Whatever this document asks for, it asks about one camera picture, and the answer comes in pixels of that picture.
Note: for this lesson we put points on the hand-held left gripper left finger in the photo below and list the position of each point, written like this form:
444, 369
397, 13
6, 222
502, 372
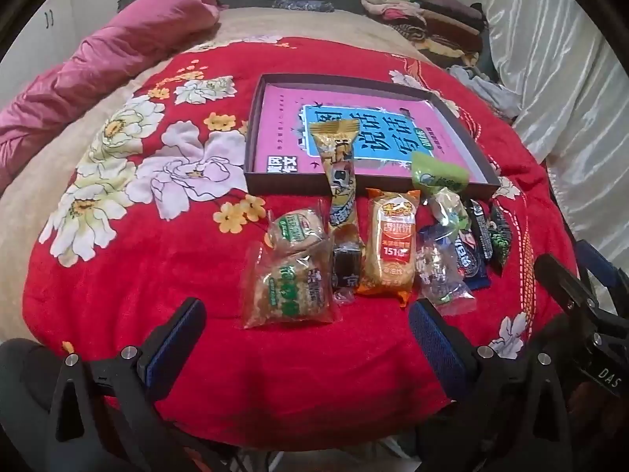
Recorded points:
169, 341

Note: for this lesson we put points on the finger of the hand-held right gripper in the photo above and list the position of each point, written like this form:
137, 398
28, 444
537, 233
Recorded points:
565, 285
592, 258

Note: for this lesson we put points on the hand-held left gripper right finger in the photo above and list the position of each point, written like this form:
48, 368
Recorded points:
440, 349

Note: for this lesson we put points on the clear red print pastry packet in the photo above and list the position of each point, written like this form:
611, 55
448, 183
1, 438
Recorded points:
440, 275

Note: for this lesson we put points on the black green pea packet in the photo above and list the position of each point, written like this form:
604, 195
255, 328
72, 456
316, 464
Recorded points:
502, 246

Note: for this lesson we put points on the blue sandwich cookie packet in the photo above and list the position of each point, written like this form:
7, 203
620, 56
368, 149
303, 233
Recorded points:
472, 268

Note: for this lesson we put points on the dark blue candy bar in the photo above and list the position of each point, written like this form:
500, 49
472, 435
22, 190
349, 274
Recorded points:
481, 228

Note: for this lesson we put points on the orange rice cracker packet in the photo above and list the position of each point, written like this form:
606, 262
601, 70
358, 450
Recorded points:
390, 250

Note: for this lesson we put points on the small black candy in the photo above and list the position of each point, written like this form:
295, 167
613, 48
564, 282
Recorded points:
346, 270

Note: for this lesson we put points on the green label pastry packet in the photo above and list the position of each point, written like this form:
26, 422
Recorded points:
297, 228
290, 290

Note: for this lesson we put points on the green and clear pastry packet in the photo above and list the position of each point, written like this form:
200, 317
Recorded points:
440, 172

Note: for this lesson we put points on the long gold snack packet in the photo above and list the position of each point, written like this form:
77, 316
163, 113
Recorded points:
339, 182

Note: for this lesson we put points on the grey tray pink liner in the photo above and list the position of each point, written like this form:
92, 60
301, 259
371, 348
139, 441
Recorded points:
275, 157

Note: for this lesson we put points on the red floral blanket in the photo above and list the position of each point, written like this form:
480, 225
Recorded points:
186, 275

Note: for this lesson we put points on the light blue crumpled cloth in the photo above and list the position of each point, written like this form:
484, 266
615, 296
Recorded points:
486, 91

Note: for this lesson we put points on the white satin curtain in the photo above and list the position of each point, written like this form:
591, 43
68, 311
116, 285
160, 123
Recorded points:
555, 59

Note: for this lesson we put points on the pink and blue book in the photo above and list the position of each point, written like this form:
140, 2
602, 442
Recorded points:
285, 128

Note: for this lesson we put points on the pink quilt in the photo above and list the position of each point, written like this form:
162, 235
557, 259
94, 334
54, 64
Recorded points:
98, 59

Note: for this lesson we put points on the stack of folded clothes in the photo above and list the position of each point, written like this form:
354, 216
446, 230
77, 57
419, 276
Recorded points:
427, 14

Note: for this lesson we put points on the white wardrobe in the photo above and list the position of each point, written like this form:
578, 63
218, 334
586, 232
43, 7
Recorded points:
59, 14

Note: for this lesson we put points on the dark patterned pillow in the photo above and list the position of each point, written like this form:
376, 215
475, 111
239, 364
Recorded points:
302, 6

